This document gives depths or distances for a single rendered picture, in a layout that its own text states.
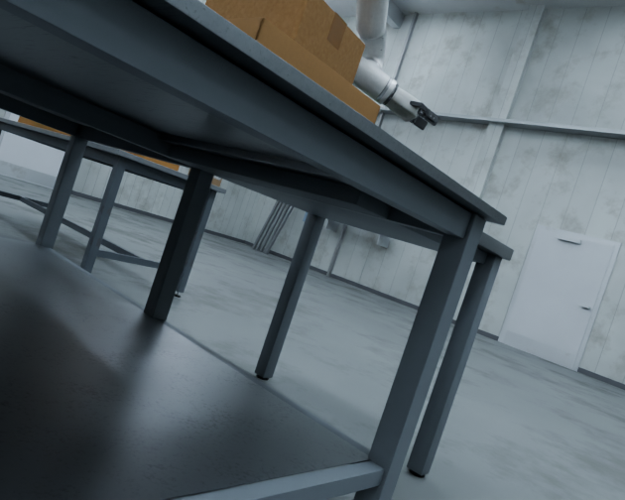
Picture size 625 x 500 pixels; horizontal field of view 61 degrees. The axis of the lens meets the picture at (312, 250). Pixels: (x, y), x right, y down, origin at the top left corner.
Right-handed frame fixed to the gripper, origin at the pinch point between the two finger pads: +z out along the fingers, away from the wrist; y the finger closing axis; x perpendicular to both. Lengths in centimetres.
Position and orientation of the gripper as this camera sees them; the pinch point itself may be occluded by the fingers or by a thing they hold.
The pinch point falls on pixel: (429, 122)
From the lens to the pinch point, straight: 176.8
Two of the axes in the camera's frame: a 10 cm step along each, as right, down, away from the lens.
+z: 8.3, 5.3, 2.0
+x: 5.3, -8.5, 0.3
